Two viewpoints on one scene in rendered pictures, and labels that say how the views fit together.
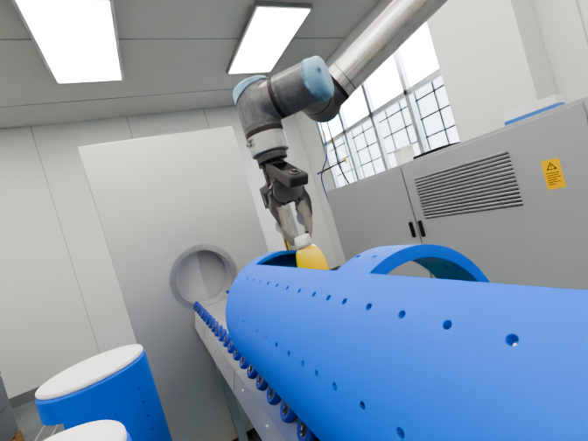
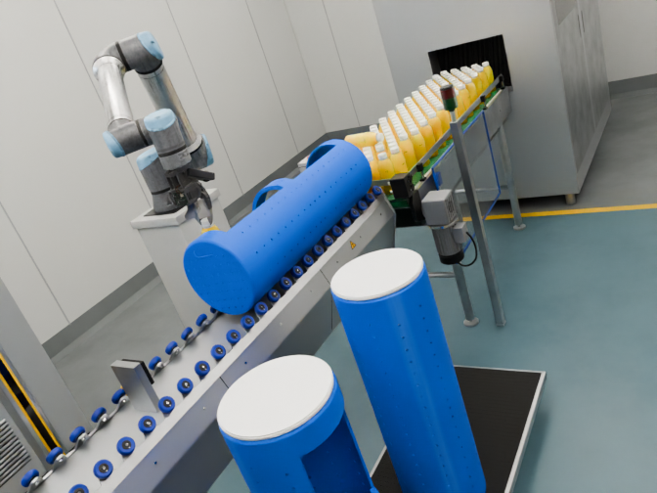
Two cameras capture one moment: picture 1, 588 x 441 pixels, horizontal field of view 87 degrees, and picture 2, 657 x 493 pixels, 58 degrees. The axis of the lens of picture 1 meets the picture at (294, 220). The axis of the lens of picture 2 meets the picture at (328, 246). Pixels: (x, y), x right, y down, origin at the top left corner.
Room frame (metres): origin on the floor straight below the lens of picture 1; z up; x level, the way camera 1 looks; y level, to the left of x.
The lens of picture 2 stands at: (1.25, 1.82, 1.81)
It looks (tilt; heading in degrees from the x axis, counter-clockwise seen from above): 23 degrees down; 243
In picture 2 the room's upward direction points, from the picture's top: 19 degrees counter-clockwise
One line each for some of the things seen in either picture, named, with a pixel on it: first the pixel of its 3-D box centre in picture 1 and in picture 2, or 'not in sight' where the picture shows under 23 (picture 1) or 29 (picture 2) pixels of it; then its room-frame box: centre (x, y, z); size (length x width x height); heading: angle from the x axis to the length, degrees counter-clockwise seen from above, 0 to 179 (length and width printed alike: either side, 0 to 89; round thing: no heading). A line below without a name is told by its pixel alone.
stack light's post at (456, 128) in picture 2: not in sight; (479, 230); (-0.56, -0.14, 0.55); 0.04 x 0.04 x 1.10; 25
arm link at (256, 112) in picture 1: (258, 109); (164, 132); (0.72, 0.01, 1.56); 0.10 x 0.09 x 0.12; 70
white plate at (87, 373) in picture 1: (93, 368); (275, 394); (0.93, 0.71, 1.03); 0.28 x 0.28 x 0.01
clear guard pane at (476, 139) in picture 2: not in sight; (470, 182); (-0.75, -0.33, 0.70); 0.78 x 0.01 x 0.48; 25
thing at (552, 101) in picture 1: (533, 111); not in sight; (1.69, -1.41, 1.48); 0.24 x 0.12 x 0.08; 34
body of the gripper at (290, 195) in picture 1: (277, 180); (184, 184); (0.73, 0.01, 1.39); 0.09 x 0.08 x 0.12; 25
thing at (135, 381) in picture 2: not in sight; (139, 384); (1.15, 0.26, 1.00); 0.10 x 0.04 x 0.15; 115
